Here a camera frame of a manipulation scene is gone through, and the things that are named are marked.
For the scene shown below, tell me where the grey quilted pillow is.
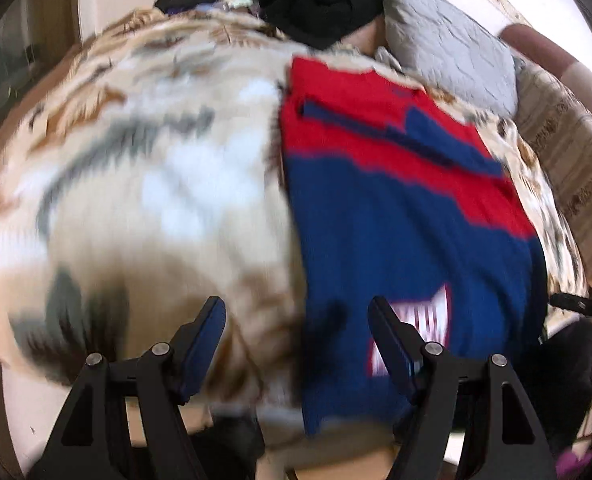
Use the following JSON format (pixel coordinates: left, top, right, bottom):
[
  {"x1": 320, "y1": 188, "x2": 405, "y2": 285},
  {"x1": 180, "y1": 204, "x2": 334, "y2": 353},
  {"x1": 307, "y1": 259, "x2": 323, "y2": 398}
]
[{"x1": 373, "y1": 0, "x2": 521, "y2": 121}]

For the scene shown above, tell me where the brown sofa backrest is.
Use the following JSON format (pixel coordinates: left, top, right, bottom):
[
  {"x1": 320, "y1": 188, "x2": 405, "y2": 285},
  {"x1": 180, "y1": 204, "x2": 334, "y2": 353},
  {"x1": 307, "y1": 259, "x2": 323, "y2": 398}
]
[{"x1": 498, "y1": 22, "x2": 592, "y2": 81}]

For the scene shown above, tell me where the wooden door with glass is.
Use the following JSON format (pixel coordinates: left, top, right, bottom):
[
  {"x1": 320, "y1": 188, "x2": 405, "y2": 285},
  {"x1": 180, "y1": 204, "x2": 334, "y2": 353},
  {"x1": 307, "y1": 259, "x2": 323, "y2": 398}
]
[{"x1": 0, "y1": 0, "x2": 84, "y2": 161}]

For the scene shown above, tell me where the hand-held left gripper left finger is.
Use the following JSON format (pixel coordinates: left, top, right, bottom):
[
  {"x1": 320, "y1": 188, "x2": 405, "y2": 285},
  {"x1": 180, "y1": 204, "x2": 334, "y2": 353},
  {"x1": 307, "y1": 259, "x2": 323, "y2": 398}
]
[{"x1": 26, "y1": 296, "x2": 227, "y2": 480}]

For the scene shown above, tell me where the red and blue sweater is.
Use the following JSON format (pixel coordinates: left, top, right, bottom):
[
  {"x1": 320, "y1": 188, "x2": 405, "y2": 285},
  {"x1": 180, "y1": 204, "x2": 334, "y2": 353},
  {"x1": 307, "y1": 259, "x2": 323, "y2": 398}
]
[{"x1": 278, "y1": 56, "x2": 549, "y2": 436}]

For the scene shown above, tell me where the leaf-print blanket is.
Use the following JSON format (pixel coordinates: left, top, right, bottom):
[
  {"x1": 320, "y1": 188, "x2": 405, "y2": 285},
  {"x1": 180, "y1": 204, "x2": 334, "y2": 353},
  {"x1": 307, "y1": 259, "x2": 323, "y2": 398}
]
[{"x1": 0, "y1": 7, "x2": 589, "y2": 461}]

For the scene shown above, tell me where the striped sofa cushion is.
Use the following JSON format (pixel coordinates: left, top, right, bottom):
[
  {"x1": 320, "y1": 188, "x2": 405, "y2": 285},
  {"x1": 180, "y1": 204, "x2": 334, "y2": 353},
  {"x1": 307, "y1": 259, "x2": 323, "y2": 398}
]
[{"x1": 513, "y1": 55, "x2": 592, "y2": 281}]

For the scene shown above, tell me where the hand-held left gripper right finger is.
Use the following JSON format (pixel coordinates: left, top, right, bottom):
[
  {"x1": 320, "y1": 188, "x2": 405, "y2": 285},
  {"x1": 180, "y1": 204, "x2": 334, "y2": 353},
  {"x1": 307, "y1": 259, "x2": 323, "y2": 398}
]
[{"x1": 368, "y1": 296, "x2": 559, "y2": 480}]

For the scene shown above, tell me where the black garment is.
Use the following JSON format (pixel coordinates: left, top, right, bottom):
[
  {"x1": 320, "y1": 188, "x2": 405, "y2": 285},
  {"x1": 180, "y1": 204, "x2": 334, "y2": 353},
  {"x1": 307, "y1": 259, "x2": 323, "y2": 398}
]
[{"x1": 213, "y1": 0, "x2": 385, "y2": 51}]

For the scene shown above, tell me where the small dark cloth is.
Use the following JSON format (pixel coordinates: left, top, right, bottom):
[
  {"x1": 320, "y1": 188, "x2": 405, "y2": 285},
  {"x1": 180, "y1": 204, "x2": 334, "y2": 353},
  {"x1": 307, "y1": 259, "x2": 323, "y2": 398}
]
[{"x1": 154, "y1": 0, "x2": 217, "y2": 13}]

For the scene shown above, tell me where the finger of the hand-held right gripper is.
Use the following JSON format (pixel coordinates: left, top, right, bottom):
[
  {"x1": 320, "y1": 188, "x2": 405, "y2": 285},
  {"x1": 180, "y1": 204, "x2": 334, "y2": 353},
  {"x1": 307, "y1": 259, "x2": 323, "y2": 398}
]
[{"x1": 549, "y1": 292, "x2": 592, "y2": 320}]

